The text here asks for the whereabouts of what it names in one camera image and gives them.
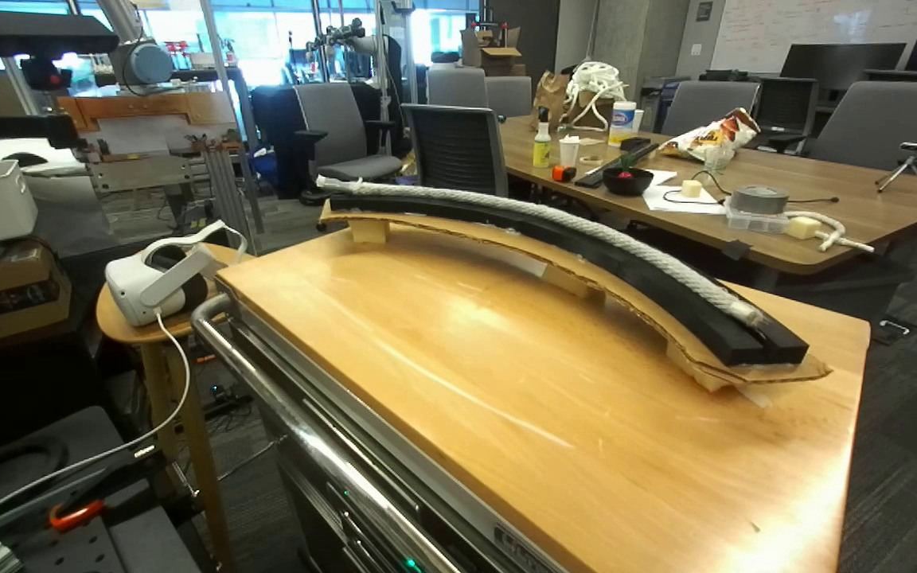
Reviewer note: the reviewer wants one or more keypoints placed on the curved wooden platform base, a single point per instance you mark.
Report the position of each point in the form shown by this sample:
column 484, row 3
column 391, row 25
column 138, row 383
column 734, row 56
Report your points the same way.
column 713, row 373

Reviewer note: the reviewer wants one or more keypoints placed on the dark grey mesh office chair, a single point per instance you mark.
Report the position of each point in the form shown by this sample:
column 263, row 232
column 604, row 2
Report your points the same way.
column 458, row 146

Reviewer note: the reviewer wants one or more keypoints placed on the small orange object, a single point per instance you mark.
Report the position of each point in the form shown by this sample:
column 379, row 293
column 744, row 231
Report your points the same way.
column 560, row 174

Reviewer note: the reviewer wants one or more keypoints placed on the yellow glue bottle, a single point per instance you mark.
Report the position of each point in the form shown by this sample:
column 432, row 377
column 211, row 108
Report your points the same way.
column 541, row 146

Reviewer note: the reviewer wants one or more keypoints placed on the small white cup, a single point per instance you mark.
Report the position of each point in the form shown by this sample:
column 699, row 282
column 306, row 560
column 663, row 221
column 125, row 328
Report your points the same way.
column 570, row 151

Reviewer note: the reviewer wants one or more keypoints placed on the grey fabric office chair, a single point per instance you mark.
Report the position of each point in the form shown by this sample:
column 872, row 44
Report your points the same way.
column 511, row 97
column 455, row 83
column 335, row 122
column 709, row 104

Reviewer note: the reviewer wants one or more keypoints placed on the black bowl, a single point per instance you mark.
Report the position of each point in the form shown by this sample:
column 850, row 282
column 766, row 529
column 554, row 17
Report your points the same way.
column 628, row 179

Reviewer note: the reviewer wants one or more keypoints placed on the black remote control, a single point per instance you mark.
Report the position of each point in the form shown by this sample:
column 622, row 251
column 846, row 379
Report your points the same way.
column 617, row 160

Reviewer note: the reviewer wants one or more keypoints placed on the white bottle with blue label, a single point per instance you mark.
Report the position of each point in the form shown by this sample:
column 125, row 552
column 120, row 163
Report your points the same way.
column 622, row 122

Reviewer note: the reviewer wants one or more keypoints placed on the black office chair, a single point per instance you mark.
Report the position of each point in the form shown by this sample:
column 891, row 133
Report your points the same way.
column 272, row 137

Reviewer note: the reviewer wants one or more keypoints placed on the white paper sheet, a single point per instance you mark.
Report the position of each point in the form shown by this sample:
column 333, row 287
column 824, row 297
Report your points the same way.
column 692, row 201

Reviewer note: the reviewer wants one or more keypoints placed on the black curved foam track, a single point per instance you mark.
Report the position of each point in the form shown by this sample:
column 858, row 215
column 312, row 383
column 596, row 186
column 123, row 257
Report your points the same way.
column 734, row 336

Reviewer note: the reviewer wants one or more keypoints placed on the white and orange chip bag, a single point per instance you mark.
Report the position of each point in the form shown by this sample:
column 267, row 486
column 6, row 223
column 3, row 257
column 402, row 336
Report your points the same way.
column 717, row 133

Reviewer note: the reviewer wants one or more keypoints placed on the white VR headset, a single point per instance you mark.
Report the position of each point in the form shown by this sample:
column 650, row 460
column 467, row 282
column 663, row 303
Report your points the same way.
column 145, row 287

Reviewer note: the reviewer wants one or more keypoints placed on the round wooden stool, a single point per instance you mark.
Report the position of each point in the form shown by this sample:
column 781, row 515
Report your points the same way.
column 125, row 328

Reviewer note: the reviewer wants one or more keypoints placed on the black square chair back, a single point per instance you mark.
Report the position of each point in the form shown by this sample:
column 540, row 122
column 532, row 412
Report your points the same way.
column 784, row 104

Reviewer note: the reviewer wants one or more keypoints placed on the blue grey cylinder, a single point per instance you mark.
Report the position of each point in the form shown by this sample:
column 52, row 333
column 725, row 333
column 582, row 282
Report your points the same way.
column 146, row 64

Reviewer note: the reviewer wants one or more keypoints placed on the long wooden conference table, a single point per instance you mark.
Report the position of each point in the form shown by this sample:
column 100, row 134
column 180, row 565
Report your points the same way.
column 883, row 208

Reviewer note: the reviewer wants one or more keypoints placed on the grey perforated metal plate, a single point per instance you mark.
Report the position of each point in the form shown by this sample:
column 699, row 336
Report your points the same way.
column 109, row 546

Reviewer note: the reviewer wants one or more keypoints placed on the large grey office chair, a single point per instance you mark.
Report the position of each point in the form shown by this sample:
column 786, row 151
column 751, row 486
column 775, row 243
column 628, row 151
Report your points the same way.
column 883, row 117

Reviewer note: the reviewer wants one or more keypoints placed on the stacked cardboard boxes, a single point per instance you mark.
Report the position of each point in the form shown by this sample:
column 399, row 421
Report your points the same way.
column 1, row 297

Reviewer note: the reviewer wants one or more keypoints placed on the black flat overhead panel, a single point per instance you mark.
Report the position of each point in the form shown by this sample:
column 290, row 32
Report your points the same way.
column 24, row 29

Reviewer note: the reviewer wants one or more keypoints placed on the grey duct tape roll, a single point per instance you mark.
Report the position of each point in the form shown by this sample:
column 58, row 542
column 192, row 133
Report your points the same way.
column 757, row 198

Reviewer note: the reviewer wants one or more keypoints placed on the metal frame with wooden board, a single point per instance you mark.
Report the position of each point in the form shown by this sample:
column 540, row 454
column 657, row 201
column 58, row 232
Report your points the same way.
column 151, row 160

